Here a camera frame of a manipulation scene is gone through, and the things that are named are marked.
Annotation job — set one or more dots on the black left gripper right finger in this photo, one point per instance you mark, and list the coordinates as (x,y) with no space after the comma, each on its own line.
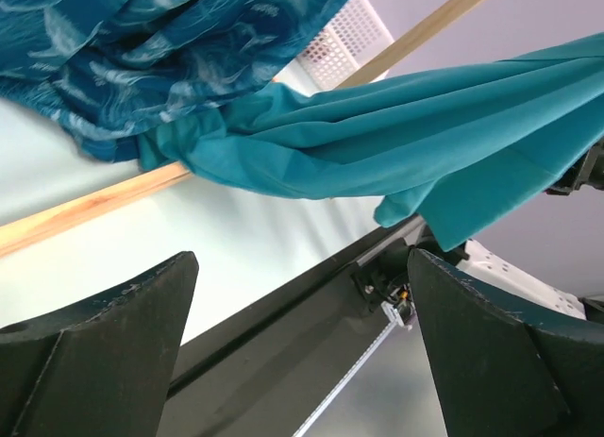
(502,365)

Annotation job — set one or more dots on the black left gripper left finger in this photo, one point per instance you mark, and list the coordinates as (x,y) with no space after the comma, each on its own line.
(101,366)

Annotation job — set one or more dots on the teal plain cloth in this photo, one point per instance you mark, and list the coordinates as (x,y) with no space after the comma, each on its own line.
(460,146)

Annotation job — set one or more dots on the dark blue patterned cloth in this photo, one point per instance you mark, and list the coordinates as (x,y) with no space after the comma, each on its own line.
(107,71)

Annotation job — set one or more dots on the white perforated plastic basket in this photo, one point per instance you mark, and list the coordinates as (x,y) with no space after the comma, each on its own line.
(354,36)

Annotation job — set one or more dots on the white toothed cable strip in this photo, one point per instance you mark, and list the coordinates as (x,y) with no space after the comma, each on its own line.
(359,363)

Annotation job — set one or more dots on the wooden clothes rack frame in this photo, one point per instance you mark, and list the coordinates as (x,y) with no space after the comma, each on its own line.
(48,223)

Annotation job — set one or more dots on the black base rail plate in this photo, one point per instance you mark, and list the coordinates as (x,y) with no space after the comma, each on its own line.
(265,369)

